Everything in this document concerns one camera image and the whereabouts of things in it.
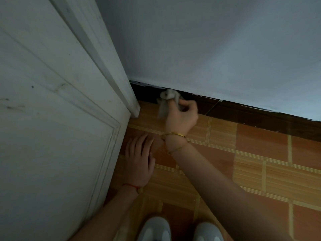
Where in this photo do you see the white shoe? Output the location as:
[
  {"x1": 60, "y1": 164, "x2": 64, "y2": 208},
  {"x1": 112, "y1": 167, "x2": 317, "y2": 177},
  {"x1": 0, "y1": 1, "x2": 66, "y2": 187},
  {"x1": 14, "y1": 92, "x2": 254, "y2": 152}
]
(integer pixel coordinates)
[
  {"x1": 193, "y1": 222, "x2": 225, "y2": 241},
  {"x1": 136, "y1": 217, "x2": 172, "y2": 241}
]

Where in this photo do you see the person's right forearm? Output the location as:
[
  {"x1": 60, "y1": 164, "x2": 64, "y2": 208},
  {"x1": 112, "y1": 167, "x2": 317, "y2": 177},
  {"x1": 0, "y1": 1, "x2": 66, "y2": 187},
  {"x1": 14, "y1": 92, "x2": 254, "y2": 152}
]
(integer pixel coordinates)
[{"x1": 166, "y1": 137, "x2": 294, "y2": 241}]

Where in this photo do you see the gold bangle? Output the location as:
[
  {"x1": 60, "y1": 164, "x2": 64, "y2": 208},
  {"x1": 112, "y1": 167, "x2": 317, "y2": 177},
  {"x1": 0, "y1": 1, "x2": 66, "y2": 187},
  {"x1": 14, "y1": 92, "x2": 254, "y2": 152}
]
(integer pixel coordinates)
[{"x1": 161, "y1": 132, "x2": 187, "y2": 142}]

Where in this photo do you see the dark brown baseboard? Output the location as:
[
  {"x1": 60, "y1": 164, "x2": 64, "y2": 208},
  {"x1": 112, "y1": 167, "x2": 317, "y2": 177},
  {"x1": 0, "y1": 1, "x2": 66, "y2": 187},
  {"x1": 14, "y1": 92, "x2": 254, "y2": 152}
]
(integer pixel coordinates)
[{"x1": 128, "y1": 80, "x2": 321, "y2": 142}]

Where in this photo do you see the person's right hand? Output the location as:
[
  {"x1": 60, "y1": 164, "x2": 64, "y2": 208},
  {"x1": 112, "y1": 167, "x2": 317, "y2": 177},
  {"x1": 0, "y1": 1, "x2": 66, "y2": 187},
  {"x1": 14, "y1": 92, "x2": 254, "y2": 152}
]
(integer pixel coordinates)
[{"x1": 165, "y1": 98, "x2": 199, "y2": 136}]

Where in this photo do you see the white door frame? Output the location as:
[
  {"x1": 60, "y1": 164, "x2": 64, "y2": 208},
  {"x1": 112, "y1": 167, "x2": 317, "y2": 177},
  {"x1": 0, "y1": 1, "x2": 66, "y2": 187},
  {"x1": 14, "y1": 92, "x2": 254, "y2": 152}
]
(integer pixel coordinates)
[{"x1": 47, "y1": 0, "x2": 141, "y2": 119}]

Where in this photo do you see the red string bracelet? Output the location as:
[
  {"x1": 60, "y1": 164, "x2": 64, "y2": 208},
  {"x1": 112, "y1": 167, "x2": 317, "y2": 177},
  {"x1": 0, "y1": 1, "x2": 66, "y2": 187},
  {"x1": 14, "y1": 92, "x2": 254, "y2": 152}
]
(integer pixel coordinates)
[{"x1": 122, "y1": 183, "x2": 144, "y2": 195}]

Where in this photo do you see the thin gold chain bracelet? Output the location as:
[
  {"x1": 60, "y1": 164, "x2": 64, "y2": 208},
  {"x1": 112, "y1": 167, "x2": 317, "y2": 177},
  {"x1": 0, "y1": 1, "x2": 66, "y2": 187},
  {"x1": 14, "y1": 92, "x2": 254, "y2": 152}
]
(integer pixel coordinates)
[{"x1": 167, "y1": 140, "x2": 191, "y2": 156}]

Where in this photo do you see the person's left hand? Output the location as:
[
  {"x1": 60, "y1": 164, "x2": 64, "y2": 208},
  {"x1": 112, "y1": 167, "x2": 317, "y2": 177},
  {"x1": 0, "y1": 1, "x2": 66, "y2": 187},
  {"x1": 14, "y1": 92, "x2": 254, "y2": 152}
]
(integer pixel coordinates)
[{"x1": 124, "y1": 134, "x2": 156, "y2": 189}]

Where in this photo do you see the white panelled door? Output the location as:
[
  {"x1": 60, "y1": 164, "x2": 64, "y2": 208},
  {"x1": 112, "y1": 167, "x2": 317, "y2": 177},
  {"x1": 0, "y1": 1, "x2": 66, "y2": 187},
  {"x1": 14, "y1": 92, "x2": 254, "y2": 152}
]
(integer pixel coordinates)
[{"x1": 0, "y1": 0, "x2": 132, "y2": 241}]

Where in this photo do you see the white left shoe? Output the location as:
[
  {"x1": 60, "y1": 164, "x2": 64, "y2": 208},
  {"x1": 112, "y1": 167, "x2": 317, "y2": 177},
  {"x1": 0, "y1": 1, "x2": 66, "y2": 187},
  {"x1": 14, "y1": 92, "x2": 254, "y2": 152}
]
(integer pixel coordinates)
[{"x1": 136, "y1": 217, "x2": 172, "y2": 241}]

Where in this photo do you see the white right shoe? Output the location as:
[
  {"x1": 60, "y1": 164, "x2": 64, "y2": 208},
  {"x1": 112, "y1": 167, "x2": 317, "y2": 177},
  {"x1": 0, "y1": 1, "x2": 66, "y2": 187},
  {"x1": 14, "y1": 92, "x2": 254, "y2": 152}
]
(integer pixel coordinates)
[{"x1": 193, "y1": 222, "x2": 225, "y2": 241}]

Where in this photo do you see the person's left forearm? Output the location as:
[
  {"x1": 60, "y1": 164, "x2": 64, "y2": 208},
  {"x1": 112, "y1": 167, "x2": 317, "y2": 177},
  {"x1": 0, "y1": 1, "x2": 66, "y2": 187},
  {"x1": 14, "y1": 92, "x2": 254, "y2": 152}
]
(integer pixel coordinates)
[{"x1": 67, "y1": 186, "x2": 141, "y2": 241}]

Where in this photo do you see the grey cleaning cloth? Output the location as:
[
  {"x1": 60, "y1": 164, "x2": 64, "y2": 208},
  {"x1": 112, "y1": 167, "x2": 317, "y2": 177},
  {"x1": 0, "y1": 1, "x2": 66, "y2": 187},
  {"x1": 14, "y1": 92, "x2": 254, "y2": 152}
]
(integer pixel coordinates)
[{"x1": 156, "y1": 89, "x2": 185, "y2": 119}]

